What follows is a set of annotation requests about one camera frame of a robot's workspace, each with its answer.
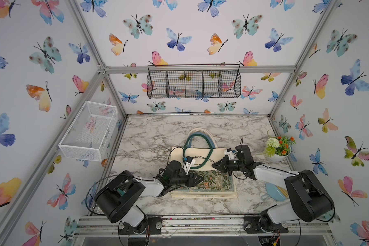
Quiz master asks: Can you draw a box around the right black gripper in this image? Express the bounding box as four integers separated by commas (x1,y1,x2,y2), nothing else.
211,155,245,176

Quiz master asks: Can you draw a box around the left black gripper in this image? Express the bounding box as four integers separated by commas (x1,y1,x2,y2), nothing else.
169,171,204,189

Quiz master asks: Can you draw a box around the starry night canvas tote bag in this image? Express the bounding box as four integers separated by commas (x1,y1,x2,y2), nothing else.
170,128,238,199

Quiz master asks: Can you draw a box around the green handled canvas tote bag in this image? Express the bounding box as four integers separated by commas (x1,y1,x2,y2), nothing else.
171,133,237,193

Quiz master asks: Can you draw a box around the blue handled canvas tote bag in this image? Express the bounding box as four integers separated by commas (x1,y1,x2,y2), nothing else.
184,129,218,149

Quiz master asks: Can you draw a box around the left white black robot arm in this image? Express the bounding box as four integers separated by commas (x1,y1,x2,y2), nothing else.
84,157,204,236

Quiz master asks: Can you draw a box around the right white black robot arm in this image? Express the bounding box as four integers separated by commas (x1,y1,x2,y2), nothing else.
212,145,335,234

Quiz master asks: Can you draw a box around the potted artificial flower plant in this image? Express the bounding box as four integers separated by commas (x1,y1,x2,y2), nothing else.
264,136,296,162

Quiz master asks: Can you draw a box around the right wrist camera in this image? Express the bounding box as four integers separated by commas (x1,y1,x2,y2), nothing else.
224,148,237,160

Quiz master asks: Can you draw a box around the black wire wall basket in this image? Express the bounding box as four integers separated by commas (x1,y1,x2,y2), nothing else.
144,64,241,100

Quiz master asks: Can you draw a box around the white mesh wall basket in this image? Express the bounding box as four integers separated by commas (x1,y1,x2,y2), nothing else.
58,101,118,162

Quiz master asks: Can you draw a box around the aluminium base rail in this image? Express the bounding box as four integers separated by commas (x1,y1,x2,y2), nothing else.
75,214,332,238

